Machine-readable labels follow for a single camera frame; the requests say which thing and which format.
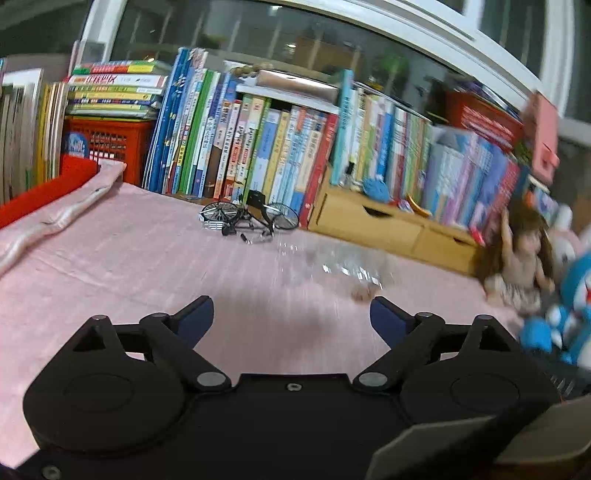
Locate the row of pale-spined books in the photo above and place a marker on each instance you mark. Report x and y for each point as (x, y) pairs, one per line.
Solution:
(27, 134)

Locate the beige long box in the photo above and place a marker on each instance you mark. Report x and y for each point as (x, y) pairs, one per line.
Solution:
(300, 87)

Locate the long-haired doll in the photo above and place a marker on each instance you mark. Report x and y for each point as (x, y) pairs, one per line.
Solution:
(521, 258)

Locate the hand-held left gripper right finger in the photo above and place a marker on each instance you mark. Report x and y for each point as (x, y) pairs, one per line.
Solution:
(388, 318)

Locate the pink box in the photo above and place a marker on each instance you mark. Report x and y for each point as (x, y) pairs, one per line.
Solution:
(542, 134)

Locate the toy bicycle model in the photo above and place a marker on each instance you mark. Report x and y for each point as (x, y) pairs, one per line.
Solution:
(249, 217)

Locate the red cloth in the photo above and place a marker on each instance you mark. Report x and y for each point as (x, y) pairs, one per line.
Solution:
(46, 194)

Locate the row of tall standing books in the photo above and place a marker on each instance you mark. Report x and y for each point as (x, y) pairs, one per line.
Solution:
(231, 138)

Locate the red plastic crate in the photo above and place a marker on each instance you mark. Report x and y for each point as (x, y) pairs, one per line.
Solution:
(115, 147)

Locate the clear plastic bag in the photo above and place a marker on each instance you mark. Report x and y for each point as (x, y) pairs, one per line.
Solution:
(341, 270)

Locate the red mesh basket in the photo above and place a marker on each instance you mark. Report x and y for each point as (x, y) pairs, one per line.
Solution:
(485, 120)

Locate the stack of flat books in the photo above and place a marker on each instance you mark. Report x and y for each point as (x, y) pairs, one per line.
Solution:
(115, 90)

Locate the row of books on drawers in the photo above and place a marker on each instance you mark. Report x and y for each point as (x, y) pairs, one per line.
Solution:
(415, 157)

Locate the blue cat plush toy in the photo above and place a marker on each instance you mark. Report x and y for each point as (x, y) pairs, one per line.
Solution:
(575, 304)

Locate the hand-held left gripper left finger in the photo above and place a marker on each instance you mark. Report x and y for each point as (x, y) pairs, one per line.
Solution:
(194, 318)

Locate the wooden drawer shelf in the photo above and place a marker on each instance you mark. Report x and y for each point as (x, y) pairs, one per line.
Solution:
(392, 226)

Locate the white window frame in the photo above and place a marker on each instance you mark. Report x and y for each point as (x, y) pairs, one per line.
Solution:
(415, 23)

